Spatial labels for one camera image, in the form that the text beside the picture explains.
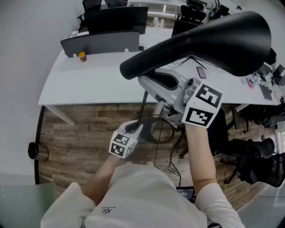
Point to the frosted glass panel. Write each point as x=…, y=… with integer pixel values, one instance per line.
x=24, y=204

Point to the dark red smartphone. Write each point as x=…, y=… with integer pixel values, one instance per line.
x=201, y=72

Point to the white table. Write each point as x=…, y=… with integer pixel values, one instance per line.
x=89, y=84

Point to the grey tablet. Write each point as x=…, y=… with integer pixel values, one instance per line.
x=265, y=91

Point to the black desk divider panel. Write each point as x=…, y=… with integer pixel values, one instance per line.
x=115, y=19

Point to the orange jar with yellow lid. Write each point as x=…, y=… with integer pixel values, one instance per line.
x=82, y=57

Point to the grey desk divider panel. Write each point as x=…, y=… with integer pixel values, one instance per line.
x=100, y=43

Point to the metal cylinder with black cap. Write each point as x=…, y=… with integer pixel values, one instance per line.
x=37, y=151

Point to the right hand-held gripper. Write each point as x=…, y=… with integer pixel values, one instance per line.
x=201, y=104

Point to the pink bottle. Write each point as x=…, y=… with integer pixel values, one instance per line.
x=250, y=83

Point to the person's right forearm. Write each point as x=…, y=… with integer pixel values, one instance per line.
x=200, y=155

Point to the person's left forearm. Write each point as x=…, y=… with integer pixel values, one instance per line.
x=100, y=178

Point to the black office chair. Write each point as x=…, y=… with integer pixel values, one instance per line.
x=251, y=147
x=192, y=13
x=90, y=6

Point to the dark screen device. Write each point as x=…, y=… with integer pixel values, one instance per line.
x=186, y=194

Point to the person's white shirt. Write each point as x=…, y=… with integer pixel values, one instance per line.
x=142, y=200

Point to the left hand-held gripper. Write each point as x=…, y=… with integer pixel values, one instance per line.
x=121, y=144

